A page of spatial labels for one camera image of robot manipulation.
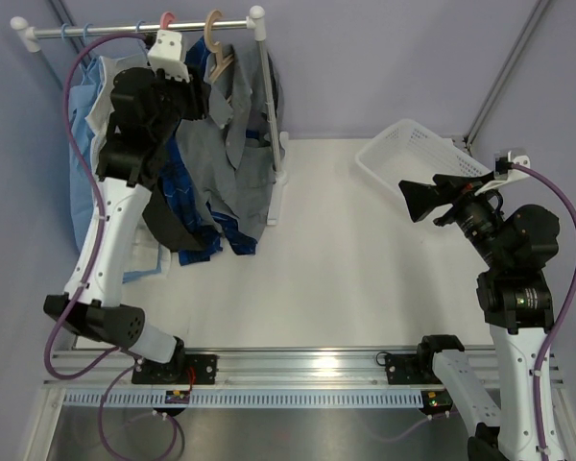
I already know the white shirt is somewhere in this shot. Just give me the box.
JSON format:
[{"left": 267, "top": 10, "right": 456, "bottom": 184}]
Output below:
[{"left": 84, "top": 53, "right": 150, "bottom": 159}]

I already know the light blue cable duct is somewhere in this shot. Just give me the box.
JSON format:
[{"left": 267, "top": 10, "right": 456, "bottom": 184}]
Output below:
[{"left": 62, "top": 389, "right": 424, "bottom": 409}]

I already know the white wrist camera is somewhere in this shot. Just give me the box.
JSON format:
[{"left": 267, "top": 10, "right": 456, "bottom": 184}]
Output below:
[
  {"left": 475, "top": 148, "right": 531, "bottom": 196},
  {"left": 148, "top": 29, "right": 190, "bottom": 83}
]

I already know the pink plastic hanger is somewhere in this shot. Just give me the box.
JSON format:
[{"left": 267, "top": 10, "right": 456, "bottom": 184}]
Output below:
[{"left": 159, "top": 12, "right": 176, "bottom": 30}]

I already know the light blue shirt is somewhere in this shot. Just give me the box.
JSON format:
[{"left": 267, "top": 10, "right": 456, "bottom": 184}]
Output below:
[{"left": 68, "top": 54, "right": 171, "bottom": 283}]

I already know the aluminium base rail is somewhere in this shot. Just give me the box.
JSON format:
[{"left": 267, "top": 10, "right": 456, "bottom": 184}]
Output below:
[{"left": 42, "top": 345, "right": 565, "bottom": 388}]

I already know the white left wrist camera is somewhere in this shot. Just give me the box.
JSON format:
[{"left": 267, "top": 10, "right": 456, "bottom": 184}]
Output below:
[{"left": 148, "top": 29, "right": 190, "bottom": 83}]

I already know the white plastic basket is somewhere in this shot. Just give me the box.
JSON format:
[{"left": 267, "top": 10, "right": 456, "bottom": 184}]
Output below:
[{"left": 354, "top": 118, "right": 492, "bottom": 231}]

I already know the grey shirt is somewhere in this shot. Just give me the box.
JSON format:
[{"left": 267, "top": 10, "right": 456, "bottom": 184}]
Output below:
[{"left": 204, "top": 43, "right": 275, "bottom": 240}]

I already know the white metal clothes rack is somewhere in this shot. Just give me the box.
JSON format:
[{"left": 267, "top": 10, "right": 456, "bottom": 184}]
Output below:
[{"left": 9, "top": 5, "right": 292, "bottom": 227}]

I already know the blue plaid shirt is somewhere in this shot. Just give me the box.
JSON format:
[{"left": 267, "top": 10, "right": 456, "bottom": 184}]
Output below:
[{"left": 157, "top": 36, "right": 260, "bottom": 267}]

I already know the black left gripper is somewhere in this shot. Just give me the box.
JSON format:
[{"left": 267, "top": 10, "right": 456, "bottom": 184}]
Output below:
[{"left": 147, "top": 60, "right": 209, "bottom": 143}]

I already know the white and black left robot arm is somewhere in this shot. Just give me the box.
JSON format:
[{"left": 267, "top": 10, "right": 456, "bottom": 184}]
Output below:
[{"left": 43, "top": 67, "right": 206, "bottom": 383}]

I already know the aluminium frame post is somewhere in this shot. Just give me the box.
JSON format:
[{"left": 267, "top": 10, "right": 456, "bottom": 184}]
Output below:
[{"left": 463, "top": 0, "right": 556, "bottom": 152}]

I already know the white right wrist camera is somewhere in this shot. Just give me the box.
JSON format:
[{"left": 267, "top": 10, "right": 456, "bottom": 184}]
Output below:
[{"left": 475, "top": 148, "right": 531, "bottom": 196}]

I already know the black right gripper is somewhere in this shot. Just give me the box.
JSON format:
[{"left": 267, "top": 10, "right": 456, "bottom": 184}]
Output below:
[{"left": 399, "top": 170, "right": 510, "bottom": 269}]

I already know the blue wire hanger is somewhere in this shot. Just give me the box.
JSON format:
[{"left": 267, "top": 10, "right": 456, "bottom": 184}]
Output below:
[
  {"left": 82, "top": 23, "right": 94, "bottom": 47},
  {"left": 60, "top": 22, "right": 85, "bottom": 73},
  {"left": 134, "top": 20, "right": 148, "bottom": 55}
]

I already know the beige plastic hanger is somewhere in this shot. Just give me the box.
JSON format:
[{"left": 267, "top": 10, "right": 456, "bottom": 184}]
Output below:
[{"left": 204, "top": 9, "right": 235, "bottom": 104}]

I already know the black garment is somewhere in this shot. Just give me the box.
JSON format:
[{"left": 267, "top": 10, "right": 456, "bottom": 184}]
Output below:
[{"left": 142, "top": 186, "right": 206, "bottom": 253}]

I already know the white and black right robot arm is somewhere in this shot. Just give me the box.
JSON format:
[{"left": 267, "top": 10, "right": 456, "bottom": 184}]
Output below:
[{"left": 398, "top": 173, "right": 565, "bottom": 460}]

